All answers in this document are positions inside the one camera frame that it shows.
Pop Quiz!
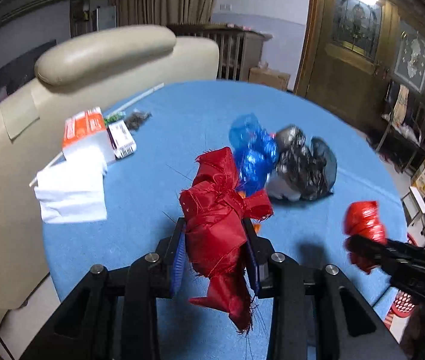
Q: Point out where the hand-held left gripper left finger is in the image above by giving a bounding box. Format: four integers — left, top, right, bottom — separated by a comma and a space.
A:
19, 217, 189, 360

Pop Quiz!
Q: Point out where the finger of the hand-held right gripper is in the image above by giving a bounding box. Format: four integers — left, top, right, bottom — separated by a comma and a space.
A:
345, 234, 396, 275

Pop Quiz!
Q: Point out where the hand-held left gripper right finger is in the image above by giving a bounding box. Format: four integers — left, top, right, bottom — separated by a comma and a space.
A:
242, 217, 408, 360

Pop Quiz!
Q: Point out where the red plastic bag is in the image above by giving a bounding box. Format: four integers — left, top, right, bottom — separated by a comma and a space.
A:
343, 200, 388, 274

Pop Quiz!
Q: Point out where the red plastic lattice basket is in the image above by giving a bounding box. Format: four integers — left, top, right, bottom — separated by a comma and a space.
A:
383, 292, 420, 331

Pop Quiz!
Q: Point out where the red satin ribbon cloth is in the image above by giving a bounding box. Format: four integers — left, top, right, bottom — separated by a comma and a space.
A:
179, 147, 275, 336

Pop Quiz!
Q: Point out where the black plastic bag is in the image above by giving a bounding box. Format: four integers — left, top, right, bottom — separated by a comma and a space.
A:
269, 124, 337, 201

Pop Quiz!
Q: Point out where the blue plastic wrapper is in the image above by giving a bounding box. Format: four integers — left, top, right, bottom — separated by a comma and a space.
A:
228, 113, 281, 197

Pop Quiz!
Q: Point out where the white tissue paper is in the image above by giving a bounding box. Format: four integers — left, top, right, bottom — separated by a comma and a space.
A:
34, 146, 108, 225

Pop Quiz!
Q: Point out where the red and white cardboard box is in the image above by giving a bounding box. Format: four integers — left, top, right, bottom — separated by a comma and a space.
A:
62, 107, 116, 166

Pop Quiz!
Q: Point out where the white wooden stool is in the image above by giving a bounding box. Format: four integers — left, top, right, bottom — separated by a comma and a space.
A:
409, 185, 425, 214

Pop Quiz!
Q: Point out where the white plastic wrapper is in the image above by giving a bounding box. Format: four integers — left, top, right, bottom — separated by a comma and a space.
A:
265, 172, 303, 201

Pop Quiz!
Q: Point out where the black metal chair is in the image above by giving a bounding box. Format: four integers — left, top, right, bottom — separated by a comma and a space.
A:
377, 80, 425, 169

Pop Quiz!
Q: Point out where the small white purple box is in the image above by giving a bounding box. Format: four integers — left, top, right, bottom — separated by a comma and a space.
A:
106, 121, 137, 160

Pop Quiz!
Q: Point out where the beige striped scarf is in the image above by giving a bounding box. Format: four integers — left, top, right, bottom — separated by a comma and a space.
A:
392, 84, 410, 124

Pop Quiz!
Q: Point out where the dark crumpled wrapper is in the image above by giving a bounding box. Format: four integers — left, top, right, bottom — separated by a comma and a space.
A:
123, 109, 152, 131

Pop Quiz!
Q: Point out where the thin white stick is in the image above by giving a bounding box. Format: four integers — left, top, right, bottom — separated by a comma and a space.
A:
29, 83, 165, 188

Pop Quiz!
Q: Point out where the wooden double door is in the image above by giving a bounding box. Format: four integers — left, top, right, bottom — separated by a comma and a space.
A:
294, 0, 425, 136

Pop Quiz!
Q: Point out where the brown cardboard box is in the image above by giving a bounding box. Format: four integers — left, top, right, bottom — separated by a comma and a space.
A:
249, 67, 291, 91

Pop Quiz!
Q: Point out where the wooden slatted crib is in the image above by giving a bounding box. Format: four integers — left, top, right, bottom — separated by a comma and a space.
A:
168, 22, 273, 82

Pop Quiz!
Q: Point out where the beige leather sofa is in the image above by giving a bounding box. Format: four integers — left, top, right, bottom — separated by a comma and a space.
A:
0, 24, 221, 310

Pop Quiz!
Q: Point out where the black television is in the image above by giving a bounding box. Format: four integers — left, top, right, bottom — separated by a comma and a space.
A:
0, 39, 58, 94

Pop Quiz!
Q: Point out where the white appliance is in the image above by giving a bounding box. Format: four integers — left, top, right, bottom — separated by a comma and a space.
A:
93, 5, 117, 31

